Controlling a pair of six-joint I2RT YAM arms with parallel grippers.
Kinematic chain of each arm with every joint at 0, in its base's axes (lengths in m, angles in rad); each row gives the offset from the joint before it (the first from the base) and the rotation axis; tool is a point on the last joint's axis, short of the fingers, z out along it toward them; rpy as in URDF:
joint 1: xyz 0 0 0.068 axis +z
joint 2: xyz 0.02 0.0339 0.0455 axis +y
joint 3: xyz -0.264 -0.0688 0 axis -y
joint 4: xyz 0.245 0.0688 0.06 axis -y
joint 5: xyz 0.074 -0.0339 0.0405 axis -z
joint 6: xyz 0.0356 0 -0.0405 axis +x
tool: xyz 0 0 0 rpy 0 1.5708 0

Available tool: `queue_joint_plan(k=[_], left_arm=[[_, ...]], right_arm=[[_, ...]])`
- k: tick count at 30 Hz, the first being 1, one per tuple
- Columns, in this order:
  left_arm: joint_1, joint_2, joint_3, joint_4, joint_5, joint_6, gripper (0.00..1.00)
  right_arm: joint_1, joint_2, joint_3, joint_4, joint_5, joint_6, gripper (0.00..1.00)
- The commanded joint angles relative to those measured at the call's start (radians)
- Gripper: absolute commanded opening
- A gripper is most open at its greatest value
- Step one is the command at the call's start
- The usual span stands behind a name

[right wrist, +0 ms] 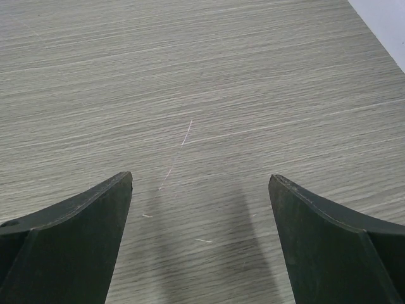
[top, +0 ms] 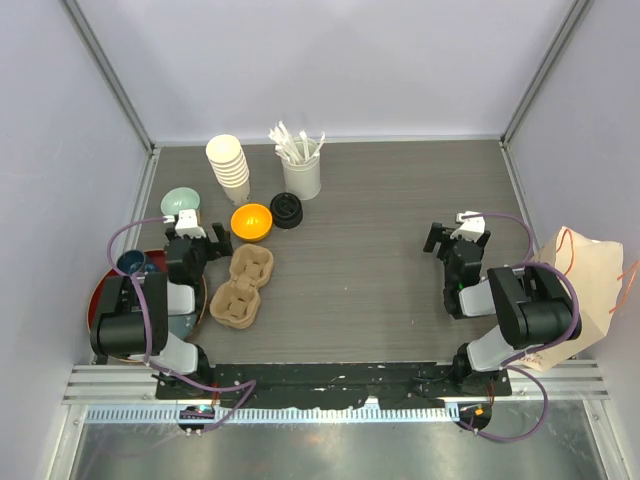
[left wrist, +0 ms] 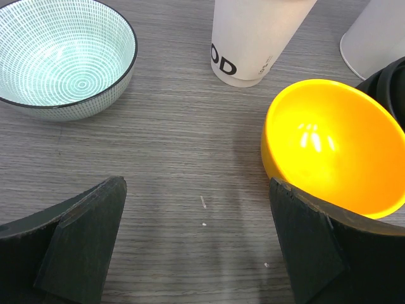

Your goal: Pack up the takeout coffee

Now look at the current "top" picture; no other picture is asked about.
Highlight red round tray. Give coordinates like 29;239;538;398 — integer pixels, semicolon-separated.
87;250;207;361

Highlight dark blue mug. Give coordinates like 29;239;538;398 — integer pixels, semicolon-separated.
116;250;159;276

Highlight orange bowl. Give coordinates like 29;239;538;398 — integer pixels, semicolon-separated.
231;203;273;243

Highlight blue-grey plate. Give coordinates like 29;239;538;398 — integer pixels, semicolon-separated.
114;319;201;359

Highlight pale green bowl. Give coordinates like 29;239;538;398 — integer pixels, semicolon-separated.
160;187;201;216

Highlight white straw holder cup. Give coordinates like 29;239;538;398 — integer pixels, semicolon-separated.
281;137;321;200

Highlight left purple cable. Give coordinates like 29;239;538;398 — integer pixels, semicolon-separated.
107;215;258;439

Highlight purple cable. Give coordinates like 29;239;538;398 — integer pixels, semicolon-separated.
107;215;258;439
457;210;582;443

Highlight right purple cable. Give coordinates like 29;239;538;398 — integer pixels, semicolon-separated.
457;210;582;443

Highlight stack of black lids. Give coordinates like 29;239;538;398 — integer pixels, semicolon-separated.
269;192;303;230

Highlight stack of paper cups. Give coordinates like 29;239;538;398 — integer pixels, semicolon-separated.
205;134;250;207

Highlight cardboard cup carrier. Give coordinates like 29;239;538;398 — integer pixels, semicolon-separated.
209;244;274;330

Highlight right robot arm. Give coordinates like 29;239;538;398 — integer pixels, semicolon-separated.
415;212;581;395

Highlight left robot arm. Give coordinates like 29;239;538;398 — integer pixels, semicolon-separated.
90;216;233;399

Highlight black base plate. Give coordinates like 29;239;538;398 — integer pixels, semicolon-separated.
153;360;513;408

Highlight brown paper bag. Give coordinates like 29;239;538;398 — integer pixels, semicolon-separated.
519;226;623;372

